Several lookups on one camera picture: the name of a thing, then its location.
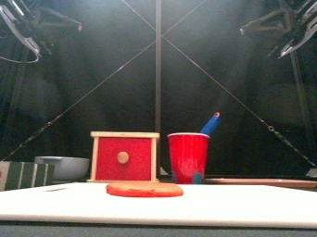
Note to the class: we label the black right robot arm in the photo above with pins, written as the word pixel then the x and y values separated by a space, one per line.
pixel 297 40

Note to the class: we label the blue tool with red tip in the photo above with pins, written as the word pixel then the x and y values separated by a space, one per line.
pixel 210 125

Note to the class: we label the grey bowl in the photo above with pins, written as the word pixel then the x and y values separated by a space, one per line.
pixel 68 166

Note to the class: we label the green white striped cloth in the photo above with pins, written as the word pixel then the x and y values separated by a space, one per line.
pixel 24 176

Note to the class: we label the vertical metal frame post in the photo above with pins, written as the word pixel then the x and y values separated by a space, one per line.
pixel 157 77

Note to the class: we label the flat orange dough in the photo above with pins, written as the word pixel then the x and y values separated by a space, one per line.
pixel 144 189

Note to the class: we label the red drawer with wooden knob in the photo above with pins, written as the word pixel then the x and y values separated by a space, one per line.
pixel 111 166

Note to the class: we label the brown flat tray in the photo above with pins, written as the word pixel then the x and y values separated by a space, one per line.
pixel 263 182

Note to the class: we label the white plastic cutting board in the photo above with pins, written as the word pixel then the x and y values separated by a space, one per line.
pixel 172 206

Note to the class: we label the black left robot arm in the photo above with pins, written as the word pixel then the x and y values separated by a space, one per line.
pixel 25 40

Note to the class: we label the wooden drawer box frame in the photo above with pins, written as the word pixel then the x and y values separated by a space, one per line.
pixel 123 134

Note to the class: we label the red plastic cup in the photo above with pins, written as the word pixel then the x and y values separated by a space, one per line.
pixel 187 157

